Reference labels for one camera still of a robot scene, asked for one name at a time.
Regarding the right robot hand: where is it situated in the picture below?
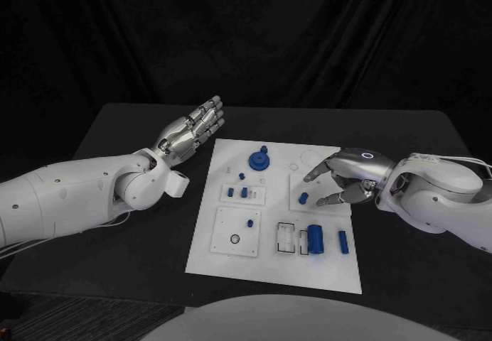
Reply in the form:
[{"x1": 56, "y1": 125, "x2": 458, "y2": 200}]
[{"x1": 303, "y1": 147, "x2": 396, "y2": 207}]

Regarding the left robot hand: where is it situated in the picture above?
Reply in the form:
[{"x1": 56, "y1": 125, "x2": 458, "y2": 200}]
[{"x1": 152, "y1": 94, "x2": 226, "y2": 168}]

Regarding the white task board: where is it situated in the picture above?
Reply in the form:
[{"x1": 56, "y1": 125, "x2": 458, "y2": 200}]
[{"x1": 184, "y1": 138, "x2": 362, "y2": 295}]

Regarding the blue gear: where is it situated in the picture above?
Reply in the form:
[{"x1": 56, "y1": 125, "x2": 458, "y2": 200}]
[{"x1": 246, "y1": 152, "x2": 271, "y2": 172}]

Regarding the thick blue cylinder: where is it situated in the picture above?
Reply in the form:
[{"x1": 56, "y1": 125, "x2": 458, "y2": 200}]
[{"x1": 305, "y1": 224, "x2": 324, "y2": 255}]

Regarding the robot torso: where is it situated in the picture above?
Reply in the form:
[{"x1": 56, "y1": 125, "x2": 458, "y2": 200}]
[{"x1": 139, "y1": 293, "x2": 461, "y2": 341}]

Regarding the white cable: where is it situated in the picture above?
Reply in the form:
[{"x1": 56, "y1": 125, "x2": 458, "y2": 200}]
[
  {"x1": 0, "y1": 210, "x2": 132, "y2": 260},
  {"x1": 406, "y1": 152, "x2": 492, "y2": 177}
]

